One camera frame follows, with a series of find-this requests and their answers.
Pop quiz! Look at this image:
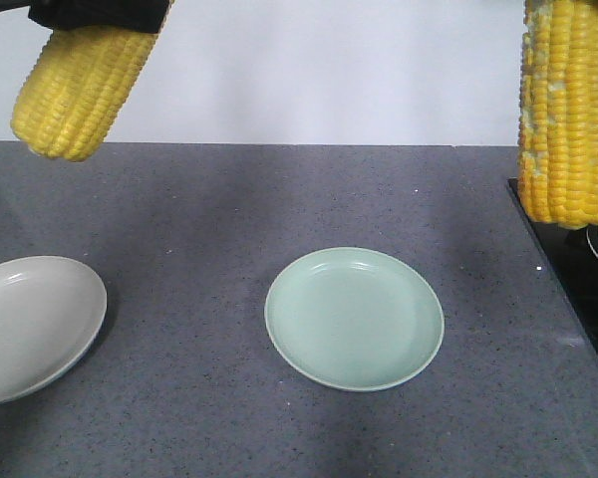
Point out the black glass cooktop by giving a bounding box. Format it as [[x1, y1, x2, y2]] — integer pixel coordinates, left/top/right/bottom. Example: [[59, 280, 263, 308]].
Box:
[[498, 177, 598, 358]]

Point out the yellow corn cob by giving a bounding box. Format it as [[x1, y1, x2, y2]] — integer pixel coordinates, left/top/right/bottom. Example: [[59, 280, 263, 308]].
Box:
[[517, 1, 598, 230], [10, 26, 157, 161]]

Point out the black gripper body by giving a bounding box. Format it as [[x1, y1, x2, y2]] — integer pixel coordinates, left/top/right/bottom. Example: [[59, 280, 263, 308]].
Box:
[[28, 0, 170, 34]]

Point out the beige plate right counter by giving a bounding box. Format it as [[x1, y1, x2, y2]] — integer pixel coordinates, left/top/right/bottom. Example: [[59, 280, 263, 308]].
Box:
[[0, 256, 108, 404]]

